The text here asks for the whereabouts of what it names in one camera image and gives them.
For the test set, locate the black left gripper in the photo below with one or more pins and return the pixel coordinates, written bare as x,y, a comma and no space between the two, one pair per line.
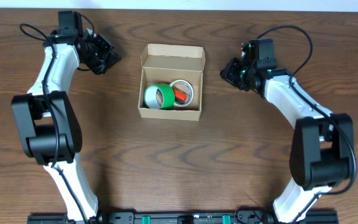
103,53

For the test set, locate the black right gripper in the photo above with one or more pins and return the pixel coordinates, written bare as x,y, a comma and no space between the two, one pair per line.
233,72

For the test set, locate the cardboard box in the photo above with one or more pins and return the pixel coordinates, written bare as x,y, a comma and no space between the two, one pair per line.
165,64

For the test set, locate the green tape roll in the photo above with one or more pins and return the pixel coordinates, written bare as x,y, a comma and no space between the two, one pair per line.
159,96

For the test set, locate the white tape roll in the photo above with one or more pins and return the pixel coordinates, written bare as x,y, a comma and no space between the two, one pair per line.
190,92

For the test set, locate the red black stapler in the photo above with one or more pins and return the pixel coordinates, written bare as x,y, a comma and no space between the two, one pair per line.
180,96

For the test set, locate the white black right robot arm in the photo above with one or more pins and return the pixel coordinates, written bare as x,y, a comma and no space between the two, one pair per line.
322,150

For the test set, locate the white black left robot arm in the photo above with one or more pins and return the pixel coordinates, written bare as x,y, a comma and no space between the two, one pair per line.
47,124

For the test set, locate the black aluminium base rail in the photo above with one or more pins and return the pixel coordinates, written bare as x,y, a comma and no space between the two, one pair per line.
240,216

